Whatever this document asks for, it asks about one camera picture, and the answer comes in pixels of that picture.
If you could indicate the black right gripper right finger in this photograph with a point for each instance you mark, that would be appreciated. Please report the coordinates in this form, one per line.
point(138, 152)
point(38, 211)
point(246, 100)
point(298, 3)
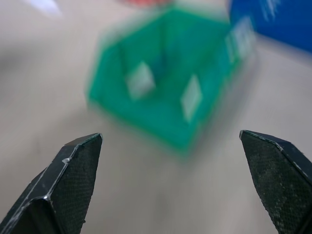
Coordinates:
point(280, 185)

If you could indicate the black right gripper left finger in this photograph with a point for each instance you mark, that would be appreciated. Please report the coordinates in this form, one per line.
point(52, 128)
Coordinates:
point(61, 190)

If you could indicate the white coupler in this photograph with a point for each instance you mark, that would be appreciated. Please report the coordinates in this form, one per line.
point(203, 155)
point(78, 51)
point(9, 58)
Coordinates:
point(141, 80)
point(192, 97)

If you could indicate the green plastic bin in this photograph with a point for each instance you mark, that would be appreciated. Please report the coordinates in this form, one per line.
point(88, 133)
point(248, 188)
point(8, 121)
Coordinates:
point(168, 80)

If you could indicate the blue plastic bin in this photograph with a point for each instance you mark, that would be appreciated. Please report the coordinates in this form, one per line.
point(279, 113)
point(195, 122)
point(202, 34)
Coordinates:
point(275, 22)

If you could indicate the red plastic bin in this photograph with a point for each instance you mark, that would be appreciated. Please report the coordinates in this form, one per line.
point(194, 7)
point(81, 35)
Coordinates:
point(143, 3)

